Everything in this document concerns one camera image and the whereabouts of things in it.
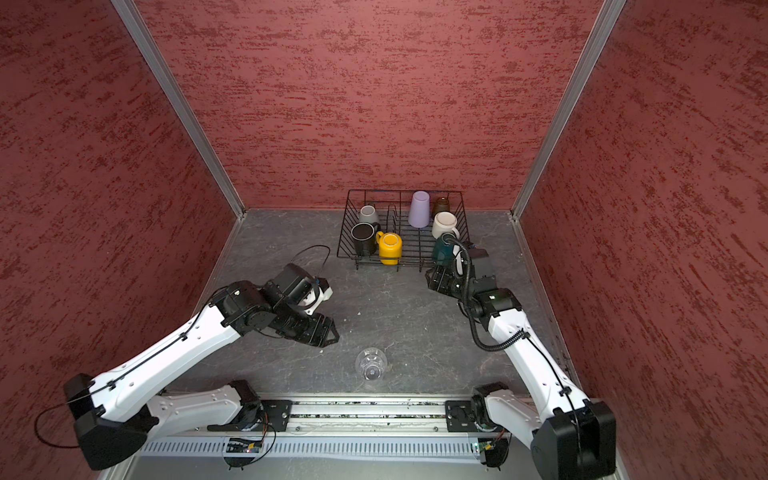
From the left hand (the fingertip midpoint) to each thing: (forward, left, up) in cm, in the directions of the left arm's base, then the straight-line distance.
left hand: (322, 341), depth 69 cm
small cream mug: (+47, -8, -5) cm, 48 cm away
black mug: (+37, -7, -6) cm, 38 cm away
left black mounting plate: (-13, +12, -16) cm, 24 cm away
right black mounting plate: (-13, -34, -17) cm, 40 cm away
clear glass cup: (0, -11, -16) cm, 20 cm away
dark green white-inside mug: (+34, -34, -9) cm, 48 cm away
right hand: (+17, -28, 0) cm, 32 cm away
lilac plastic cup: (+53, -26, -10) cm, 60 cm away
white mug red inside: (+46, -35, -7) cm, 58 cm away
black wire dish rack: (+51, -19, -15) cm, 56 cm away
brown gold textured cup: (+56, -35, -8) cm, 66 cm away
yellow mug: (+34, -16, -6) cm, 38 cm away
